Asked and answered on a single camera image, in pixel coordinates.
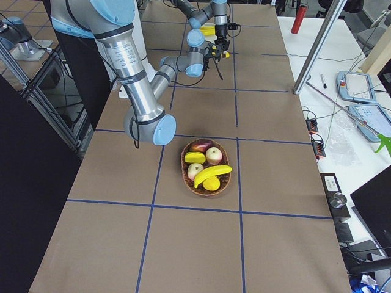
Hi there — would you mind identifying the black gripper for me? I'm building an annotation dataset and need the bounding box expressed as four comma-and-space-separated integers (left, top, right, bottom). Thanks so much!
214, 23, 240, 51
203, 41, 218, 70

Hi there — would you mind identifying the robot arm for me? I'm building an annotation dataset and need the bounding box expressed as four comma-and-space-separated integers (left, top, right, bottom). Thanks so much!
170, 0, 230, 51
50, 1, 226, 145

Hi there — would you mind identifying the brown wicker basket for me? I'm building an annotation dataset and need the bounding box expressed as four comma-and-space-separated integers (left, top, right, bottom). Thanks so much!
180, 139, 231, 197

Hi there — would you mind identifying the white bear tray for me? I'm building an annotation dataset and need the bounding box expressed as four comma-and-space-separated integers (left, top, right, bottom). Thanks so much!
186, 29, 217, 48

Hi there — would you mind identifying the red cylinder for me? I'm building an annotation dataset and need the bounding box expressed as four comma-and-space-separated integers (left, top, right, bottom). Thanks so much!
291, 5, 308, 34

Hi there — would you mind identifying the dark purple eggplant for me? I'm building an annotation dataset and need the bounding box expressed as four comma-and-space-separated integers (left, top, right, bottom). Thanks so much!
189, 139, 214, 153

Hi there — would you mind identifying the red green apple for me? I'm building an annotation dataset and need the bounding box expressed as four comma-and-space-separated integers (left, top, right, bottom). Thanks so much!
187, 163, 204, 181
205, 146, 223, 165

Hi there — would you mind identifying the yellow starfruit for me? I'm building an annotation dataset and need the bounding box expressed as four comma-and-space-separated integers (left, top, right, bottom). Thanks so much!
185, 152, 206, 164

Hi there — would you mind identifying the black marker pen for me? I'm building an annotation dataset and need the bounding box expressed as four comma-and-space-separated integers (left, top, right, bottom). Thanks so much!
320, 74, 327, 89

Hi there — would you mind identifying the black orange connector box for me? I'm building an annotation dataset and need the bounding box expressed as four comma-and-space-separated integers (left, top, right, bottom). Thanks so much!
305, 118, 318, 134

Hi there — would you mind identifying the yellow lemon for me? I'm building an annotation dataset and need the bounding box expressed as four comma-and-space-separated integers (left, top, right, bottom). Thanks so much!
202, 176, 221, 192

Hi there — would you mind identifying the blue teach pendant far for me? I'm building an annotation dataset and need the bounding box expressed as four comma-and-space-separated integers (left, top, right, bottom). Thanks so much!
336, 71, 376, 103

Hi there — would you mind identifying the blue teach pendant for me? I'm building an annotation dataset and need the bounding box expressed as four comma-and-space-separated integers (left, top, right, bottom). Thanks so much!
348, 103, 390, 137
336, 71, 376, 103

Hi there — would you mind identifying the blue teach pendant near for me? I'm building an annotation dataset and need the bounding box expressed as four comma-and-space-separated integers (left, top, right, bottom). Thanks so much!
348, 103, 390, 137

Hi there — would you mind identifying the black label box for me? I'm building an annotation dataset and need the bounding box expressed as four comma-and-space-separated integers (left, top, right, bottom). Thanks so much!
320, 173, 351, 222

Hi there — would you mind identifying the metal reacher grabber stick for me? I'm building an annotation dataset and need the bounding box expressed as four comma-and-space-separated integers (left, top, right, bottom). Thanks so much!
306, 78, 390, 154

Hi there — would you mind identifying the brown paper table cover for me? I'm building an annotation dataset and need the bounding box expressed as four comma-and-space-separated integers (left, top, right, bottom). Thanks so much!
30, 4, 350, 292

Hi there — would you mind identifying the metal cup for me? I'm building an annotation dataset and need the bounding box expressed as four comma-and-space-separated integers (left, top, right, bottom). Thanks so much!
328, 192, 347, 209

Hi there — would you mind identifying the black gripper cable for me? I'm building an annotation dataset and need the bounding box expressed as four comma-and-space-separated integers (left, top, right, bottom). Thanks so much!
174, 56, 224, 88

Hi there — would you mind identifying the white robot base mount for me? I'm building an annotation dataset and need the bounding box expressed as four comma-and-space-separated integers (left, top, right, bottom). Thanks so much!
117, 81, 128, 99

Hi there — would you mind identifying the aluminium frame post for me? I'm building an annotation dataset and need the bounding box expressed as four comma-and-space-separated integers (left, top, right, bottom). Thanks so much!
293, 0, 347, 95

